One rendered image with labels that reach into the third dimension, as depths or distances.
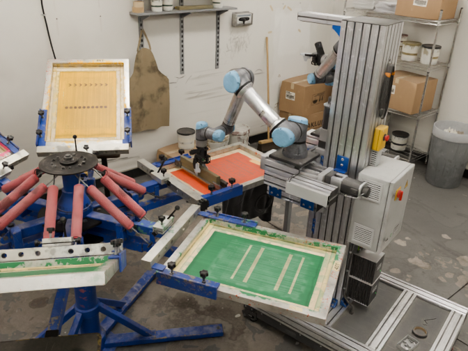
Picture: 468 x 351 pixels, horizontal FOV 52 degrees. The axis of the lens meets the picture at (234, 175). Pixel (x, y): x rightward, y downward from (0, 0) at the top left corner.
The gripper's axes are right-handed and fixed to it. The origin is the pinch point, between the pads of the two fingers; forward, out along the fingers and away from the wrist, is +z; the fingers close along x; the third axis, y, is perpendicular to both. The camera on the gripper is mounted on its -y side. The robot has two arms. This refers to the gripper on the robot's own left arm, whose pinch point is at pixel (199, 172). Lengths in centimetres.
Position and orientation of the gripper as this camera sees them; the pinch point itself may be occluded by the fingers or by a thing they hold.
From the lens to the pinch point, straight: 313.5
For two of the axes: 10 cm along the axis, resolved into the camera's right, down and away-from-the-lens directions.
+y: 6.4, 3.6, -6.8
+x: 7.7, -2.5, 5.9
